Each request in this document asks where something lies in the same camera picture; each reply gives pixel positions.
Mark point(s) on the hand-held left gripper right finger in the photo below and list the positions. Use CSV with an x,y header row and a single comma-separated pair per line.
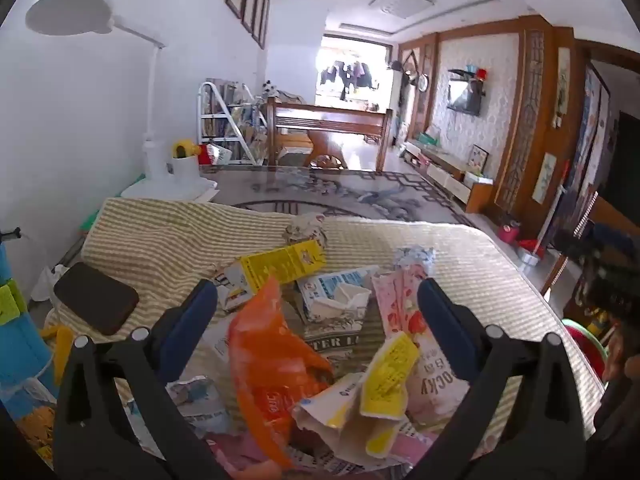
x,y
445,330

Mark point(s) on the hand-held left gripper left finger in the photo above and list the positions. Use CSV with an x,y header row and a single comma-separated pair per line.
x,y
187,325

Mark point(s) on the pink white snack wrapper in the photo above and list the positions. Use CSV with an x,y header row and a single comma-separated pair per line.
x,y
395,300

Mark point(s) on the orange plastic wrapper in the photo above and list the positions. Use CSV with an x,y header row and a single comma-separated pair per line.
x,y
265,360

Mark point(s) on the yellow drink carton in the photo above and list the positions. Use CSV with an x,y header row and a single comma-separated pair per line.
x,y
280,262

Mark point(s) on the grey paper ball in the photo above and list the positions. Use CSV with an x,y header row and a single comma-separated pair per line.
x,y
305,232

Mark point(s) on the small white carton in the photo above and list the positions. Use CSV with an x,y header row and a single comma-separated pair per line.
x,y
232,290

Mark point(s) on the pink snack box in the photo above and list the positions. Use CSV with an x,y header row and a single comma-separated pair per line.
x,y
425,390

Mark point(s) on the crushed yellow carton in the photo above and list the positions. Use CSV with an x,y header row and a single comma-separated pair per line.
x,y
387,375

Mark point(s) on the crumpled silver wrapper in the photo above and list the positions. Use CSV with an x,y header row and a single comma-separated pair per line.
x,y
415,260

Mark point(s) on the yellow checkered tablecloth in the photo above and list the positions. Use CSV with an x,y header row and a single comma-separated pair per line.
x,y
175,240

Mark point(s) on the mop stick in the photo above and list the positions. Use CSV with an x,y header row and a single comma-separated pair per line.
x,y
551,210

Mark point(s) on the dark brown phone case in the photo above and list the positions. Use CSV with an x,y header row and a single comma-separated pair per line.
x,y
95,300

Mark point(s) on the printed paper sheet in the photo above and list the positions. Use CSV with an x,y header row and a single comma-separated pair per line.
x,y
340,342

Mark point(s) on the red bucket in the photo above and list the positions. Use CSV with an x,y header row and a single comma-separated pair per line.
x,y
509,234

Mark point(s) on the narrow flower painting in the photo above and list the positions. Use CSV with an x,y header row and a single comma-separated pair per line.
x,y
545,177

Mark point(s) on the white blue milk carton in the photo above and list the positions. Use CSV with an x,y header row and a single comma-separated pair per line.
x,y
325,285

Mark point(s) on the crushed white carton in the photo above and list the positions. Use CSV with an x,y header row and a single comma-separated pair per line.
x,y
325,405

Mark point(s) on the white tissue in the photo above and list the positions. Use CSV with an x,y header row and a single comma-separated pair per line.
x,y
47,285

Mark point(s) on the white cup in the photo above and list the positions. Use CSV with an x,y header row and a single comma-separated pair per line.
x,y
186,167

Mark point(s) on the low television cabinet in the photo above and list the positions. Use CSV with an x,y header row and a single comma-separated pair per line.
x,y
450,170

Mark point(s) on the colourful snack wrapper on floor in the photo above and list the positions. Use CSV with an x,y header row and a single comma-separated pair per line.
x,y
20,350

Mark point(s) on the small framed picture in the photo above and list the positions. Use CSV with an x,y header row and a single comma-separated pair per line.
x,y
479,159

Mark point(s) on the yellow crinkled wrapper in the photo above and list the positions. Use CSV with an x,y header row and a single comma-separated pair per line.
x,y
37,430

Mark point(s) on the tall flower painting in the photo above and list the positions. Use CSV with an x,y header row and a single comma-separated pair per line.
x,y
562,85

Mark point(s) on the white metal shelf rack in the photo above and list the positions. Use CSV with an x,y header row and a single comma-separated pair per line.
x,y
200,120

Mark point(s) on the hanging clothes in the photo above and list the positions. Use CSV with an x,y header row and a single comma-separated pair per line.
x,y
345,75

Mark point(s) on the square ceiling light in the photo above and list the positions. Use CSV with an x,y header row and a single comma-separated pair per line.
x,y
400,2

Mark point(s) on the white desk lamp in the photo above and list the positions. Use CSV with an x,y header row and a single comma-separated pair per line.
x,y
70,12

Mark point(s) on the wall television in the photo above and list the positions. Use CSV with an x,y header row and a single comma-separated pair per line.
x,y
465,97

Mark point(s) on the round wall clock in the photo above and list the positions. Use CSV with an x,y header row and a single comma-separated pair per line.
x,y
422,82

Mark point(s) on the wall shelf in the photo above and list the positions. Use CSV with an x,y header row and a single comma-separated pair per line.
x,y
467,74

